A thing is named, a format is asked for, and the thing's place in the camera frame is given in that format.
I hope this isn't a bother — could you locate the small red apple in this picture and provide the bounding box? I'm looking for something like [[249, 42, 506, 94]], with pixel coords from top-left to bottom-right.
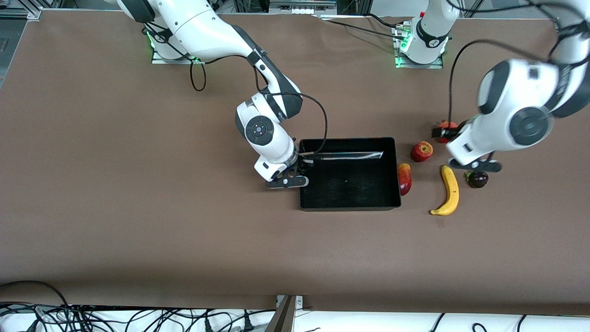
[[410, 141, 434, 163]]

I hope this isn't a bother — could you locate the black plastic box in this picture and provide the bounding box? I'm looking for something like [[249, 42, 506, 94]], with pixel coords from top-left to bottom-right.
[[299, 136, 402, 212]]

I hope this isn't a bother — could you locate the yellow banana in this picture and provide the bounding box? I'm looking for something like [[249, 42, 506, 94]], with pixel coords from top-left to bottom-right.
[[430, 165, 460, 216]]

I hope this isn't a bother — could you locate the red pomegranate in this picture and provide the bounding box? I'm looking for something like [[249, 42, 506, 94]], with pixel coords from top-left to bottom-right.
[[436, 120, 460, 144]]

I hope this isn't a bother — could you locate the dark purple mangosteen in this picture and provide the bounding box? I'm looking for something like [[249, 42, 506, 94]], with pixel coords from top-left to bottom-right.
[[465, 170, 489, 189]]

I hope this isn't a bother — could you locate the red yellow mango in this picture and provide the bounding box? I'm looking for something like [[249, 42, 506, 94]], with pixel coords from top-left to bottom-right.
[[397, 163, 412, 197]]

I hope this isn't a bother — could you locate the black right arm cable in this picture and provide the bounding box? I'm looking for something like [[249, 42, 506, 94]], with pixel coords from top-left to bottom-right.
[[190, 54, 329, 155]]

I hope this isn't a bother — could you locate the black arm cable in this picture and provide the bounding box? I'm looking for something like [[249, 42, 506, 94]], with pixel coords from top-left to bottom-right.
[[190, 54, 329, 155], [448, 0, 567, 127]]

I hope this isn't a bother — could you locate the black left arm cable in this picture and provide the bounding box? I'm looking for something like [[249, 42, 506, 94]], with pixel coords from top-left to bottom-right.
[[448, 0, 567, 127]]

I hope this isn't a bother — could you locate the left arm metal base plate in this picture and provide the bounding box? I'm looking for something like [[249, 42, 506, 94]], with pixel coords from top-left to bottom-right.
[[394, 25, 444, 70]]

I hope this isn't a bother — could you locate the black cable across table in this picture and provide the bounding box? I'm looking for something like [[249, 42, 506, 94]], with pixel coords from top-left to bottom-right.
[[318, 13, 408, 36]]

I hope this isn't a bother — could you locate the grey metal bracket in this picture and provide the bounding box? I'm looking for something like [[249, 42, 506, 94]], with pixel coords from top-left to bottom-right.
[[265, 294, 305, 332]]

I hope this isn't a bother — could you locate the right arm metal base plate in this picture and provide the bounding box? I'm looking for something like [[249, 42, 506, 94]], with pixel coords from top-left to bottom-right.
[[151, 35, 201, 65]]

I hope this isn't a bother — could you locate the tangled black cable bundle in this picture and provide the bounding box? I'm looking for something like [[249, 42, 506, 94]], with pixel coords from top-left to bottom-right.
[[0, 280, 277, 332]]

